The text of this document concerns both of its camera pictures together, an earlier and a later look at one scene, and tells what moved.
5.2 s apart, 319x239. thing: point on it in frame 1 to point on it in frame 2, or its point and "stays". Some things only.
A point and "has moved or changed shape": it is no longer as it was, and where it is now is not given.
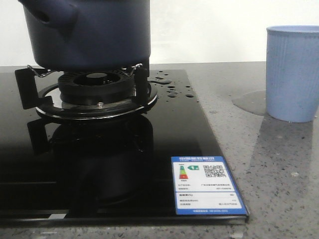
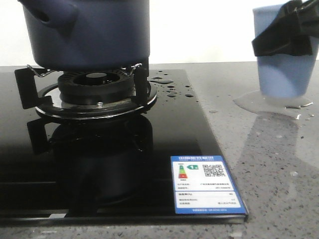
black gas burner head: (97, 88) stays
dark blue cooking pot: (89, 35) stays
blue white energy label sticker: (204, 185) stays
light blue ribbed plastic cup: (292, 73) has moved or changed shape
